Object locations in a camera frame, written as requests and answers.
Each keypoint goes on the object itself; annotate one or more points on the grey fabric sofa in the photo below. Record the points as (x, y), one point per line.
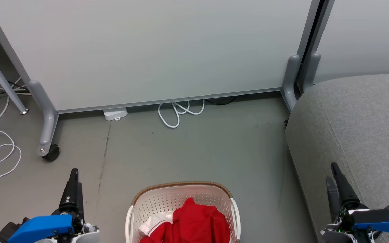
(360, 128)

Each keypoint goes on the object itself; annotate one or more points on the red and white garment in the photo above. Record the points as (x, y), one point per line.
(198, 222)

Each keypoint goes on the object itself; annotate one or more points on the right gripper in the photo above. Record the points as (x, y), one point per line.
(343, 233)

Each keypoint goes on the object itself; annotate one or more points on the large white partition panel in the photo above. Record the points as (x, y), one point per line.
(154, 50)

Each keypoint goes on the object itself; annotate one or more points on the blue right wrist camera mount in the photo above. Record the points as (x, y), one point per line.
(378, 217)

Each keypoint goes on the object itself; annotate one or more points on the white power strip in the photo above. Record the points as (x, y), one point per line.
(115, 113)

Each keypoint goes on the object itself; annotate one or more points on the black caster wheel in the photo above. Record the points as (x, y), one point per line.
(286, 124)
(52, 153)

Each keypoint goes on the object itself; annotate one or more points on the narrow white partition panel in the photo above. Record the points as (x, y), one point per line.
(363, 37)

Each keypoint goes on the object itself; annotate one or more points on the black left wrist camera module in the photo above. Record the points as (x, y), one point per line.
(8, 231)

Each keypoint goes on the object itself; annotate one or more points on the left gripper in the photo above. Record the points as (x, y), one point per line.
(87, 234)

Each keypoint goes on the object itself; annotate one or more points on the white perforated laundry basket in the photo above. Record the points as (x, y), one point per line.
(167, 199)

